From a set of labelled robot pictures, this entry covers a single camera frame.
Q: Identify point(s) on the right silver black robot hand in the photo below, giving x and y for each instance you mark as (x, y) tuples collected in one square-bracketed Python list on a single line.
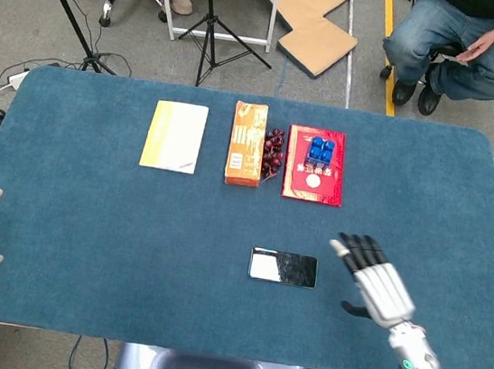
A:
[(381, 288)]

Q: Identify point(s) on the black smartphone with teal back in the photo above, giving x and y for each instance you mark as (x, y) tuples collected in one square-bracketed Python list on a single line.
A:
[(295, 270)]

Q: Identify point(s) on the red certificate folder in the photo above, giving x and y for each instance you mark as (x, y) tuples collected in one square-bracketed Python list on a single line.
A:
[(315, 184)]

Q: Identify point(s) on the blue table cloth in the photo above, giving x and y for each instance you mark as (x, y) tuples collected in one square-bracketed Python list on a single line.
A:
[(87, 218)]

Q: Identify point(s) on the blue toy building brick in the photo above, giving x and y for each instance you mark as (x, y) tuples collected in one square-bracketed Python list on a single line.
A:
[(320, 151)]

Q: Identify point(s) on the bunch of dark red grapes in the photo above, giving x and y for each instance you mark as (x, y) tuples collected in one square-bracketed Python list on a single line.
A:
[(273, 153)]

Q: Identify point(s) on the white power strip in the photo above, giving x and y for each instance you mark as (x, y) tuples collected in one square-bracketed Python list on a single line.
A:
[(17, 79)]

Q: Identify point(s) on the orange cardboard box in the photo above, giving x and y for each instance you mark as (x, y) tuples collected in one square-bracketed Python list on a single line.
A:
[(246, 148)]

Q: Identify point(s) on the yellow white booklet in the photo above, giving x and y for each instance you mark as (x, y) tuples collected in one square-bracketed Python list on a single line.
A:
[(176, 136)]

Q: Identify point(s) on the black swivel chair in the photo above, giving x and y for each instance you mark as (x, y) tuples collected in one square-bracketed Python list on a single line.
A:
[(447, 49)]

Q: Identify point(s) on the seated person in blue jeans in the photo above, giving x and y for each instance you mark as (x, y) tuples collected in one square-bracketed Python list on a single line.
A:
[(475, 41)]

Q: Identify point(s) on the flat brown cardboard sheet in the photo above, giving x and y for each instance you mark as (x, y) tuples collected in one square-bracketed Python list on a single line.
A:
[(313, 25)]

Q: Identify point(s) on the black tripod stand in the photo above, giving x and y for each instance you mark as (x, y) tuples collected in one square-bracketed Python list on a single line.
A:
[(211, 29)]

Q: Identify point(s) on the white table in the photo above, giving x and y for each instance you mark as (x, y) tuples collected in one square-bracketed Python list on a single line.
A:
[(171, 15)]

